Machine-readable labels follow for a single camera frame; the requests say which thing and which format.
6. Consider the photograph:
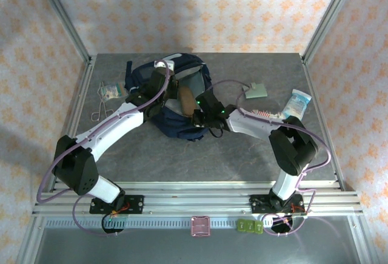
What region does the grey green card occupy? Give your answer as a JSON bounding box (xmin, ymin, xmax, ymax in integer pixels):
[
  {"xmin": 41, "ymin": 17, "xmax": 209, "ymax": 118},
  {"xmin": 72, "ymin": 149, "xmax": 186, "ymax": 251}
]
[{"xmin": 242, "ymin": 82, "xmax": 268, "ymax": 98}]

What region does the aluminium frame post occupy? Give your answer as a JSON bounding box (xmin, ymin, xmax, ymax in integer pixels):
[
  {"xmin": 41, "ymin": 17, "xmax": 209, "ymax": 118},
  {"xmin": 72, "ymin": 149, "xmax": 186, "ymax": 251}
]
[
  {"xmin": 32, "ymin": 0, "xmax": 93, "ymax": 64},
  {"xmin": 301, "ymin": 0, "xmax": 355, "ymax": 64}
]

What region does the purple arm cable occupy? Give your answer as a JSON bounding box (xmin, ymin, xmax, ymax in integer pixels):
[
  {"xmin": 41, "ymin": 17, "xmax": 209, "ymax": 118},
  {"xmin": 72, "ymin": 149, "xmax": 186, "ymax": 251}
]
[
  {"xmin": 209, "ymin": 80, "xmax": 333, "ymax": 237},
  {"xmin": 36, "ymin": 59, "xmax": 170, "ymax": 237}
]

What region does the navy blue backpack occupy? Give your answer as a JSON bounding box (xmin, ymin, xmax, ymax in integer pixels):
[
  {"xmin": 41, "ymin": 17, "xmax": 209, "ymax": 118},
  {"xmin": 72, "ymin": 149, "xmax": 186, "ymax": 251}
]
[{"xmin": 124, "ymin": 53, "xmax": 213, "ymax": 142}]

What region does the pink square plastic tile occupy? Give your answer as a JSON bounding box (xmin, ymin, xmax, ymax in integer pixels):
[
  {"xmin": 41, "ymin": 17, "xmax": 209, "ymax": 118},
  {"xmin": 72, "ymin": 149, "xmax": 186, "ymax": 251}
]
[{"xmin": 190, "ymin": 215, "xmax": 211, "ymax": 238}]

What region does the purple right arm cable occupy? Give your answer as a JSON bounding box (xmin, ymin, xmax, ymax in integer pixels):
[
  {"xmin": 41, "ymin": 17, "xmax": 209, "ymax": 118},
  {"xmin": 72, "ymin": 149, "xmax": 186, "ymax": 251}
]
[{"xmin": 209, "ymin": 80, "xmax": 333, "ymax": 237}]

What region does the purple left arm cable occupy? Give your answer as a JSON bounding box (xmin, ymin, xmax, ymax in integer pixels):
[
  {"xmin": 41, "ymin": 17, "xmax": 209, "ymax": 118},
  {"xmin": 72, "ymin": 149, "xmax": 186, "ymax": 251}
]
[{"xmin": 36, "ymin": 59, "xmax": 170, "ymax": 237}]

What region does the red white striped pencil case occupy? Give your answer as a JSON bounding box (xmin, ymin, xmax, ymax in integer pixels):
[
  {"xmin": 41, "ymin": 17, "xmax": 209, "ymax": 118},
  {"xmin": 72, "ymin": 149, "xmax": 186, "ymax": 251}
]
[{"xmin": 251, "ymin": 109, "xmax": 284, "ymax": 120}]

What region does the blue white tissue pack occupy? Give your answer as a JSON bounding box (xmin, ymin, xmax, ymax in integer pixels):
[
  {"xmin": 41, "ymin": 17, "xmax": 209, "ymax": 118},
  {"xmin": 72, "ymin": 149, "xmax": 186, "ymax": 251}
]
[{"xmin": 281, "ymin": 89, "xmax": 312, "ymax": 119}]

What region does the grey metal front panel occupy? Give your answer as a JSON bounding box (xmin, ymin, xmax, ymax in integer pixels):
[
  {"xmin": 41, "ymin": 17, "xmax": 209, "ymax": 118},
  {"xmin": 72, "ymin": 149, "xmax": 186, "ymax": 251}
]
[{"xmin": 30, "ymin": 227, "xmax": 364, "ymax": 264}]

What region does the aluminium table side rail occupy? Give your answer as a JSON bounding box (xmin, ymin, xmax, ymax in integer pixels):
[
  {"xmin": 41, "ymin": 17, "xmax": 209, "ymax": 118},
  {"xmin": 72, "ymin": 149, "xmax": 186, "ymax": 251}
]
[
  {"xmin": 45, "ymin": 54, "xmax": 98, "ymax": 192},
  {"xmin": 299, "ymin": 54, "xmax": 346, "ymax": 192}
]

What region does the clear packet green print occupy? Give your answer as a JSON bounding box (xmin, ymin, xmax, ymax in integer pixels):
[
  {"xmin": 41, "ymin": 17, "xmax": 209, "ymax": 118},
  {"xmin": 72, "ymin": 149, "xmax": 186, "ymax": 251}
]
[{"xmin": 101, "ymin": 82, "xmax": 126, "ymax": 100}]

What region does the slotted grey cable duct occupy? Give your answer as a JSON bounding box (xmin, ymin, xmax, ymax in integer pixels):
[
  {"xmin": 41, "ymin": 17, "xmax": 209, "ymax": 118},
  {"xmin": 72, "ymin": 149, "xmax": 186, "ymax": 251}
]
[{"xmin": 44, "ymin": 217, "xmax": 273, "ymax": 229}]

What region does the aluminium mounting rail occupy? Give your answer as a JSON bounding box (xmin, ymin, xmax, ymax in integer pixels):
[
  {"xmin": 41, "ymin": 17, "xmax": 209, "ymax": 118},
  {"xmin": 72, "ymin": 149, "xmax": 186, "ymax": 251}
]
[{"xmin": 32, "ymin": 180, "xmax": 363, "ymax": 218}]

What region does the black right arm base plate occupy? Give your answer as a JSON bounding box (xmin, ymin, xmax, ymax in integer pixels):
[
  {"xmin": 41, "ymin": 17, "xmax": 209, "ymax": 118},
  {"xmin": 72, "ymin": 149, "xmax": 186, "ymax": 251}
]
[{"xmin": 249, "ymin": 193, "xmax": 304, "ymax": 215}]

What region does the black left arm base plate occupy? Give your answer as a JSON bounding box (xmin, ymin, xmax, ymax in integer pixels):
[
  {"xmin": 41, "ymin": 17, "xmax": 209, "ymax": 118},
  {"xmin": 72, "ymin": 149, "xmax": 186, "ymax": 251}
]
[{"xmin": 90, "ymin": 194, "xmax": 145, "ymax": 215}]

